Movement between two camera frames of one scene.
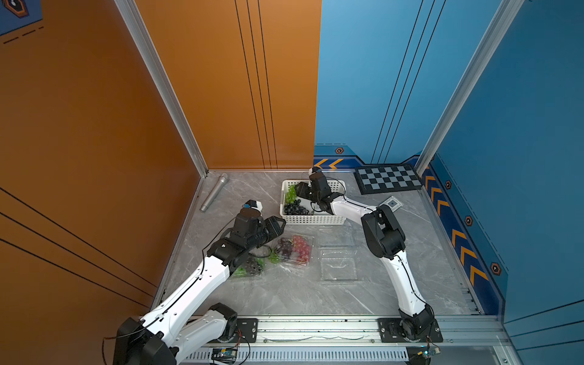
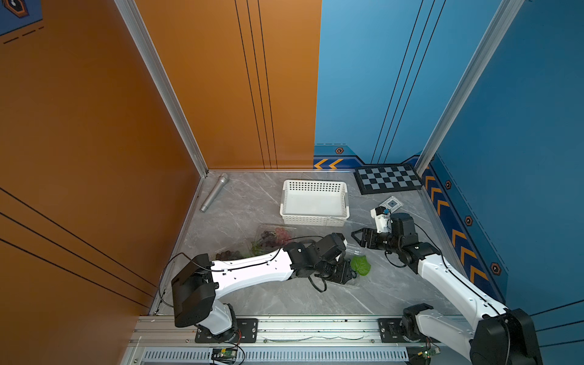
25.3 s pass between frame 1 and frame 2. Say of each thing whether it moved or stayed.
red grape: moved
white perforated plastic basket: stayed
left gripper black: moved
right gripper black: moved
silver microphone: stayed
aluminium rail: stayed
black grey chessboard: stayed
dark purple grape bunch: moved
